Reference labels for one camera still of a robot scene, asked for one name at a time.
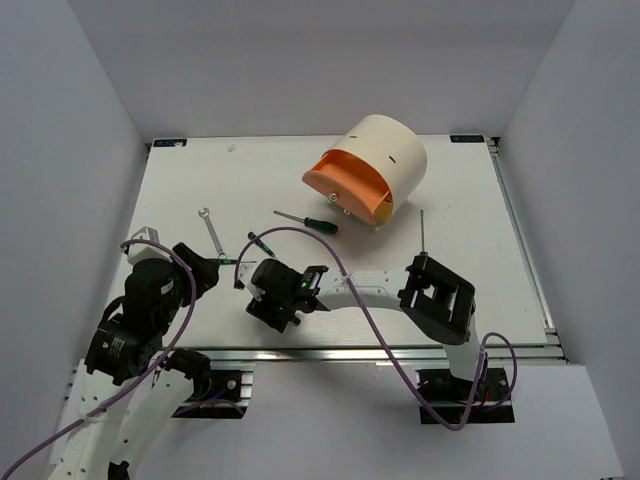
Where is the small black precision screwdriver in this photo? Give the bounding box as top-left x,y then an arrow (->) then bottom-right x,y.
218,259 -> 257,265

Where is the large green screwdriver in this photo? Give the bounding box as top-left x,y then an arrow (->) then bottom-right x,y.
273,210 -> 339,235
419,209 -> 428,256

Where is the yellow drawer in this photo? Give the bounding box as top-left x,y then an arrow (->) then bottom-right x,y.
374,200 -> 393,226

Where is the orange top drawer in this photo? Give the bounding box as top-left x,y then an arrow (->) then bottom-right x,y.
302,149 -> 393,225

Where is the cream round drawer cabinet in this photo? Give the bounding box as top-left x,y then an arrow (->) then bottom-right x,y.
320,114 -> 428,220

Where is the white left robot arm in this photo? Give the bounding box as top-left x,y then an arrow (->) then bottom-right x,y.
49,240 -> 220,479

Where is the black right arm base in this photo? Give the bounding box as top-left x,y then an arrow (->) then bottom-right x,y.
416,368 -> 515,424

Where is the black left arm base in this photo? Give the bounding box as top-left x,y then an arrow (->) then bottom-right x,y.
173,362 -> 254,420

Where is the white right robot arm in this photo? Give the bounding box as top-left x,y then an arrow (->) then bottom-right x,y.
235,254 -> 488,399

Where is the silver open-end wrench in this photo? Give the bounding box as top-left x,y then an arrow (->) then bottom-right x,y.
198,207 -> 227,260

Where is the blue label sticker left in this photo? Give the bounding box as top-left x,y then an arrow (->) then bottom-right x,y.
152,139 -> 187,148

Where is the blue label sticker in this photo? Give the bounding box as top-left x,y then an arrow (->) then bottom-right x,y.
152,139 -> 187,148
449,134 -> 485,143

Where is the blue label sticker right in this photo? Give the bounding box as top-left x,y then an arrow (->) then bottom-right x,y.
449,134 -> 485,143

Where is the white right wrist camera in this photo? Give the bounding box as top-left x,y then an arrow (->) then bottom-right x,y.
234,260 -> 262,301

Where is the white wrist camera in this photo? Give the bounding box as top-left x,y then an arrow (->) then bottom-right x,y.
234,260 -> 262,301
125,226 -> 171,266

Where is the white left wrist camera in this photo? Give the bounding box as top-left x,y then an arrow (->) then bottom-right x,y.
125,226 -> 171,266

